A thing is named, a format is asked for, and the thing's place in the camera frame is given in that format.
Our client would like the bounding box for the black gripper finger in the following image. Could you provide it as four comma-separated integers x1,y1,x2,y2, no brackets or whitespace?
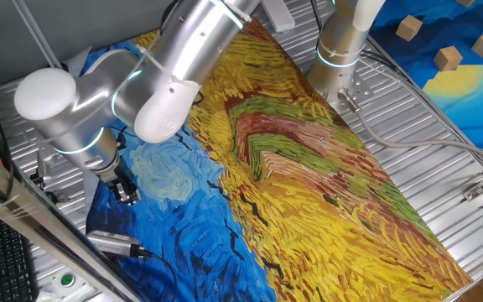
113,183,130,205
125,181,142,206

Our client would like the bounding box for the thin metal rod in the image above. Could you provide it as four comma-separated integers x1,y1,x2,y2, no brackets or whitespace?
10,0,63,70

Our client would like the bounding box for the black keyboard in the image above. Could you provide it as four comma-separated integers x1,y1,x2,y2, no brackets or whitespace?
0,203,39,302

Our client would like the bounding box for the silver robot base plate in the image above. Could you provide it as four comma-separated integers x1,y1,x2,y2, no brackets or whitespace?
328,76,375,113

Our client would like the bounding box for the white power strip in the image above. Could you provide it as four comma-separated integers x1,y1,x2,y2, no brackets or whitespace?
260,0,297,34

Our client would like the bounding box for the painted wheatfield cloth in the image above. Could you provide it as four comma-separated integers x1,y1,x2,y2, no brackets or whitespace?
71,16,475,302

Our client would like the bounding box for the grey box with green button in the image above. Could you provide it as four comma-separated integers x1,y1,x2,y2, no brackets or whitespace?
39,270,100,302

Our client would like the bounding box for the metal frame beam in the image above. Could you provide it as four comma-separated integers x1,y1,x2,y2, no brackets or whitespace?
0,138,143,302

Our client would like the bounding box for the black camera cable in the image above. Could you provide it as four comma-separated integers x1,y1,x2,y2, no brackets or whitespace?
140,250,180,302

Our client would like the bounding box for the blue cloth with yellow sun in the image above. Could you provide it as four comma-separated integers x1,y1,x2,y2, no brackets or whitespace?
368,0,483,150

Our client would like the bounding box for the silver cylindrical camera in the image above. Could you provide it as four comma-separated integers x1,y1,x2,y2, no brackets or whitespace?
86,229,153,258

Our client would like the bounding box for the thick grey cable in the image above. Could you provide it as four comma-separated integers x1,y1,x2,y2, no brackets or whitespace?
336,88,483,167

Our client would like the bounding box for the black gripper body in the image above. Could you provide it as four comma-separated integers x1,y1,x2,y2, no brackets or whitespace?
106,159,137,195

